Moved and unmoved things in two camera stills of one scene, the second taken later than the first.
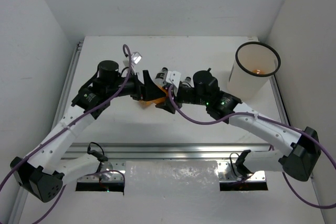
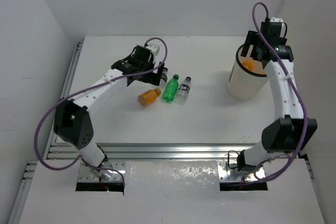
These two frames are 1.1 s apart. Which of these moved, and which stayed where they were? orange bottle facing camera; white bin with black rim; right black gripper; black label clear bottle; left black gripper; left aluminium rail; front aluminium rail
Moved: left black gripper; right black gripper; orange bottle facing camera
Stayed: left aluminium rail; front aluminium rail; white bin with black rim; black label clear bottle
